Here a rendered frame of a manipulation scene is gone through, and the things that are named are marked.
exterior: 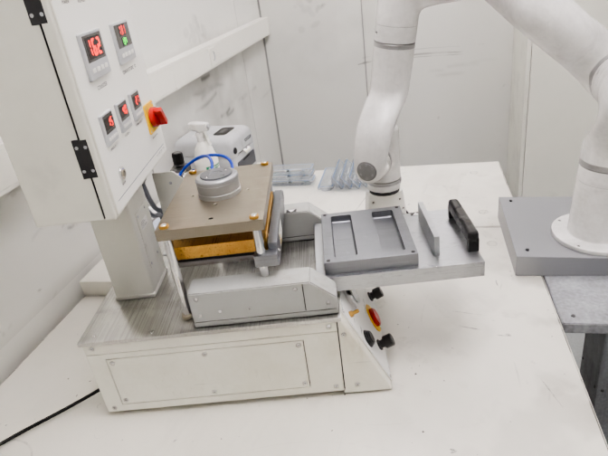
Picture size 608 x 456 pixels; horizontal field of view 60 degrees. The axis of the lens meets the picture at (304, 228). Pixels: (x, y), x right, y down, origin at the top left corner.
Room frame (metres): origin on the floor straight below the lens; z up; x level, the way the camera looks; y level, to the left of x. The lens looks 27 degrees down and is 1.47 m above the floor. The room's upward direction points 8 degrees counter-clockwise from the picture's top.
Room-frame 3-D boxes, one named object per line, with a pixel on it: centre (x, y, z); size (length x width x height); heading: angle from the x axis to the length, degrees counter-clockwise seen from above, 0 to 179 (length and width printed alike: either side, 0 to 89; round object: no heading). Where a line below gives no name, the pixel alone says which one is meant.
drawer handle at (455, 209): (0.87, -0.30, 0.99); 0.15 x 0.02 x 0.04; 176
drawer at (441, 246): (0.88, -0.16, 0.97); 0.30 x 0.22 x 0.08; 86
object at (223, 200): (0.92, 0.17, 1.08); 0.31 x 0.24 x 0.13; 176
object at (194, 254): (0.91, 0.14, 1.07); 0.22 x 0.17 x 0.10; 176
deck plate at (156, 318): (0.90, 0.18, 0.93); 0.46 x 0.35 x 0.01; 86
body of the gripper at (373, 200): (1.20, -0.21, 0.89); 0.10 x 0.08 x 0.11; 90
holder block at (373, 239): (0.88, -0.12, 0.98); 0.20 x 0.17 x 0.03; 176
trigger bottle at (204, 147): (1.71, 0.30, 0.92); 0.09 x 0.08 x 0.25; 55
